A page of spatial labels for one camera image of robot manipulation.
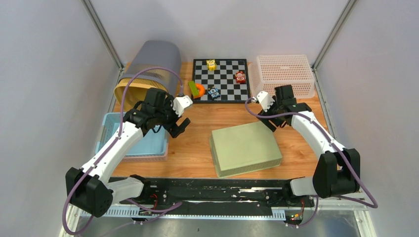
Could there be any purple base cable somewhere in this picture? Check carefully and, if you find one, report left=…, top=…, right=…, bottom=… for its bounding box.
left=75, top=197, right=187, bottom=237

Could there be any blue owl toy block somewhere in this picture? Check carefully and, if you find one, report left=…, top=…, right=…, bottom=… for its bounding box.
left=208, top=86, right=221, bottom=100

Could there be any black and white chessboard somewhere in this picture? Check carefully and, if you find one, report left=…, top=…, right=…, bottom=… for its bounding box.
left=192, top=59, right=251, bottom=103

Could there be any light blue plastic basket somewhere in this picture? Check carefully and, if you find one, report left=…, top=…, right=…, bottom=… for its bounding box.
left=95, top=112, right=169, bottom=157

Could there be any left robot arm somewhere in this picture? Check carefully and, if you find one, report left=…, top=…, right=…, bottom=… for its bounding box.
left=63, top=88, right=193, bottom=217

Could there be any black metal base rail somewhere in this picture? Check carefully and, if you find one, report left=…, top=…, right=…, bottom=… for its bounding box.
left=132, top=178, right=315, bottom=218

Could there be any pink plastic basket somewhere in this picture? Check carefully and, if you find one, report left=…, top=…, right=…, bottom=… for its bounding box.
left=121, top=143, right=169, bottom=162

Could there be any orange arch toy block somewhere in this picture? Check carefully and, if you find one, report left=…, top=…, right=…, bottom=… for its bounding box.
left=196, top=83, right=205, bottom=98

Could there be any left aluminium frame post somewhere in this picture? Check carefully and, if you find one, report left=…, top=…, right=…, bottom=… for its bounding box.
left=81, top=0, right=124, bottom=72

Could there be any grey and yellow laundry bin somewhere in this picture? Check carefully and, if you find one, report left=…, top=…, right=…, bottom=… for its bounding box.
left=114, top=40, right=181, bottom=112

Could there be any red owl toy block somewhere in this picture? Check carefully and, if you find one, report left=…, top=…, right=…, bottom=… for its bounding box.
left=234, top=71, right=246, bottom=84

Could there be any aluminium frame post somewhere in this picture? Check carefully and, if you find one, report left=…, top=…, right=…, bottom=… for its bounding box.
left=81, top=0, right=124, bottom=72
left=312, top=0, right=358, bottom=71

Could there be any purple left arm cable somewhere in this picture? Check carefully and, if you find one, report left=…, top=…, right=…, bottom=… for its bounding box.
left=62, top=66, right=186, bottom=236

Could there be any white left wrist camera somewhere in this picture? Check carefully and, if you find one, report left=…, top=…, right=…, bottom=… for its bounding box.
left=172, top=95, right=193, bottom=118

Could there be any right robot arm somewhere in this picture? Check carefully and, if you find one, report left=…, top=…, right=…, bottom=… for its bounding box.
left=256, top=85, right=360, bottom=206

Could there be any large white plastic basket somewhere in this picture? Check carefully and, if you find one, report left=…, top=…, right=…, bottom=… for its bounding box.
left=248, top=54, right=315, bottom=99

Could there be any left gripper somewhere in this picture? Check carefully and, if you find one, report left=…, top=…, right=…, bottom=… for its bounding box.
left=155, top=96, right=190, bottom=138

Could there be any right aluminium frame post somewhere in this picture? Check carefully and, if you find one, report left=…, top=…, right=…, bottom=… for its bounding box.
left=312, top=0, right=358, bottom=71

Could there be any green plastic basket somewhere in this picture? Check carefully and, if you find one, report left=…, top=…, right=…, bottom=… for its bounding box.
left=209, top=121, right=283, bottom=178

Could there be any yellow owl toy block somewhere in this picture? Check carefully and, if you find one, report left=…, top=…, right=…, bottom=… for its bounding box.
left=206, top=59, right=217, bottom=71

